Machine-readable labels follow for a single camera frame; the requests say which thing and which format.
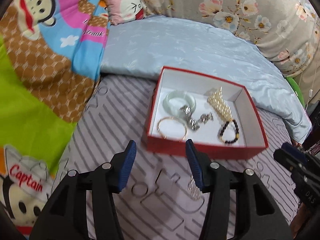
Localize silver crystal earring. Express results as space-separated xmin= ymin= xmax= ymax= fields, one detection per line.
xmin=187 ymin=175 xmax=201 ymax=201

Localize grey floral quilt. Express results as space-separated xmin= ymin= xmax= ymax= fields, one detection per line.
xmin=114 ymin=0 xmax=320 ymax=91

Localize thin gold bangle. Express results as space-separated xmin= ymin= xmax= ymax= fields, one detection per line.
xmin=157 ymin=116 xmax=188 ymax=141

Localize lilac striped bed sheet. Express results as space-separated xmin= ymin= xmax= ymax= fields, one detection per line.
xmin=54 ymin=75 xmax=299 ymax=239

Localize white pearl bracelet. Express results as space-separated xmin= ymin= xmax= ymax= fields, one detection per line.
xmin=207 ymin=87 xmax=234 ymax=120

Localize pink rabbit cushion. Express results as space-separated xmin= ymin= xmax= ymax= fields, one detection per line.
xmin=104 ymin=0 xmax=145 ymax=25

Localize silver metal watch band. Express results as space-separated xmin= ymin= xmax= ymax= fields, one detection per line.
xmin=179 ymin=105 xmax=214 ymax=131

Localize red white jewelry box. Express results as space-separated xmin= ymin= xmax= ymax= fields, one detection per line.
xmin=145 ymin=66 xmax=268 ymax=159

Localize pale green jade bangle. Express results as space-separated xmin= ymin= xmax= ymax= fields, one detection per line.
xmin=163 ymin=90 xmax=196 ymax=117

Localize light blue folded quilt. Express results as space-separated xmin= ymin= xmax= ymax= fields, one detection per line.
xmin=100 ymin=16 xmax=312 ymax=143

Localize colorful monkey cartoon blanket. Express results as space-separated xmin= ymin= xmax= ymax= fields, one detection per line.
xmin=1 ymin=0 xmax=108 ymax=239

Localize green plastic object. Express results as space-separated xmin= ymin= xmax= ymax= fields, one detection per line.
xmin=285 ymin=76 xmax=305 ymax=107

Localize dark bead gold charm bracelet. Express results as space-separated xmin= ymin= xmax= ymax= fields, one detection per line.
xmin=217 ymin=119 xmax=240 ymax=145

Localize white charging cable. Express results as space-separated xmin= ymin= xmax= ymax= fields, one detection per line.
xmin=298 ymin=42 xmax=318 ymax=111

